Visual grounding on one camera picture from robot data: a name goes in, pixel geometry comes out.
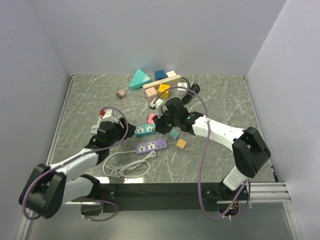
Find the dark blue cube socket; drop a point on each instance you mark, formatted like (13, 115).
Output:
(159, 75)

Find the teal power strip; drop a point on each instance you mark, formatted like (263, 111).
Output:
(145, 130)

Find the black base bar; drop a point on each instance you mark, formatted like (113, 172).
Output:
(162, 196)

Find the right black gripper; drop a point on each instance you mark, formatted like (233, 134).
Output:
(159, 126)

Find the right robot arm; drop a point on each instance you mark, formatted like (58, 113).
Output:
(250, 151)

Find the brown small charger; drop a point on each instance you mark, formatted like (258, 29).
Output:
(121, 94)

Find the white cube adapter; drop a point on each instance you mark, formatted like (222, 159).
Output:
(182, 88)

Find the teal triangular power socket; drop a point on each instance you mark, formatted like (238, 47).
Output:
(139, 79)

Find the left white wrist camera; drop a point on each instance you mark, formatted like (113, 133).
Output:
(107, 115)

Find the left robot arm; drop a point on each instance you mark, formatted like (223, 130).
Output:
(50, 186)

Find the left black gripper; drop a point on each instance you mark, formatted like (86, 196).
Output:
(123, 129)

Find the beige long power strip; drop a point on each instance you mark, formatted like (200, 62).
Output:
(173, 80)

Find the purple power strip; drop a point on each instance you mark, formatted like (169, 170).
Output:
(147, 147)

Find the orange small charger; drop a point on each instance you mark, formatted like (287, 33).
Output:
(181, 144)

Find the pink cube socket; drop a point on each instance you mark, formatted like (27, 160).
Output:
(151, 93)

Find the pink flat charger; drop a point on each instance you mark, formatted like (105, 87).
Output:
(150, 119)

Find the white cube socket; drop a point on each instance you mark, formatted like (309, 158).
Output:
(171, 73)

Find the teal small charger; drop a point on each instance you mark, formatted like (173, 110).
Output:
(174, 134)

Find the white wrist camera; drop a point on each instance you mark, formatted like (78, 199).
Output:
(156, 105)
(107, 115)

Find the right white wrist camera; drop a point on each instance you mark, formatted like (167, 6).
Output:
(156, 105)

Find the yellow cube socket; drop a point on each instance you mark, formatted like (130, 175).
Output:
(163, 91)

